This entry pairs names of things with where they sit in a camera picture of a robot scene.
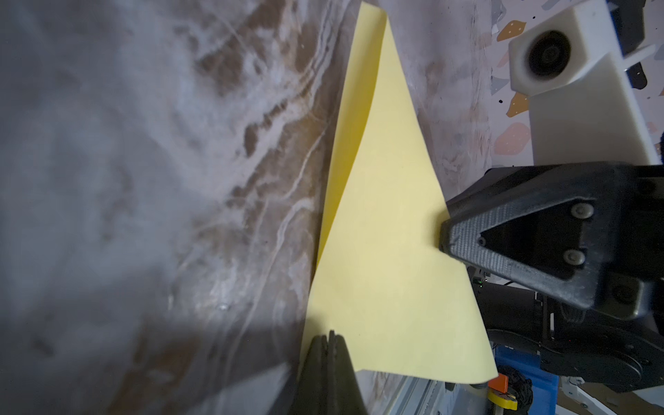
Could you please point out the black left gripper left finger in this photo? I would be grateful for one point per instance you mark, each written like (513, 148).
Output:
(312, 389)

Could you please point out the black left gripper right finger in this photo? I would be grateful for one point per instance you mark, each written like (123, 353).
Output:
(344, 394)

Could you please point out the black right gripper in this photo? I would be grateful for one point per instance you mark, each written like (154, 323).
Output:
(589, 235)

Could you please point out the yellow square paper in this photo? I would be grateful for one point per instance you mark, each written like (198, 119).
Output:
(402, 306)

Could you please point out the aluminium mounting rail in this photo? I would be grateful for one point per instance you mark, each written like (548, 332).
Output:
(421, 396)

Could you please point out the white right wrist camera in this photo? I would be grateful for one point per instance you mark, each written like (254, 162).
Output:
(581, 104)

